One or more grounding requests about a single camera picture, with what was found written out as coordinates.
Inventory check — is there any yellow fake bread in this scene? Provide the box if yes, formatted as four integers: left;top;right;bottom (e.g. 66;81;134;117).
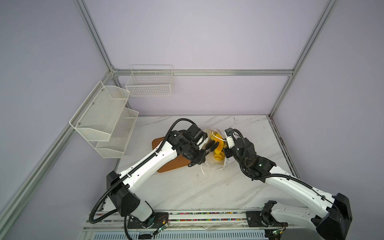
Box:
210;131;226;155
213;152;226;162

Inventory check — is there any cartoon animal paper bag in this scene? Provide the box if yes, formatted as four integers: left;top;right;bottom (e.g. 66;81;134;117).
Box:
201;129;229;177

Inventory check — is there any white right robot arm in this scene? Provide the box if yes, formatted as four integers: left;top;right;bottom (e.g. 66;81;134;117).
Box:
226;137;353;240

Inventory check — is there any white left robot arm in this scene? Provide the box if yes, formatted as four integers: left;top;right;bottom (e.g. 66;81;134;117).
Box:
107;125;219;222

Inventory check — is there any brown plastic tray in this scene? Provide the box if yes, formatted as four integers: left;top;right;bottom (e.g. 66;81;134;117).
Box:
151;129;193;174

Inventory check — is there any white mesh lower shelf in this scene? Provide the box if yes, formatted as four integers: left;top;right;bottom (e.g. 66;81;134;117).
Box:
96;108;139;159

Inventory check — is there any white mesh shelf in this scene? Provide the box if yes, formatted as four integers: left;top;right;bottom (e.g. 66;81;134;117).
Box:
96;108;139;159
69;82;130;142

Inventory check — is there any white mesh upper shelf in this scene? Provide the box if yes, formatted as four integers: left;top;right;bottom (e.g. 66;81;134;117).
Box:
69;82;130;142

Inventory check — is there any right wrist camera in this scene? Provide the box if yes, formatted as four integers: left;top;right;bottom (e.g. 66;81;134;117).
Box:
225;128;235;149

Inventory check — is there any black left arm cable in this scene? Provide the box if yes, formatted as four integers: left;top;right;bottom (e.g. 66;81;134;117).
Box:
88;117;199;225

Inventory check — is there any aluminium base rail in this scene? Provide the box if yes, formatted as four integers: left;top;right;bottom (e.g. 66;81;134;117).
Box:
80;209;302;240

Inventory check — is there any white wire basket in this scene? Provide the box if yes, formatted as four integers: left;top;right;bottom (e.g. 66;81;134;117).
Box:
126;65;174;97

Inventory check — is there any aluminium frame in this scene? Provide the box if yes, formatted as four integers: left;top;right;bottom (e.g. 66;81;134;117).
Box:
1;1;338;238

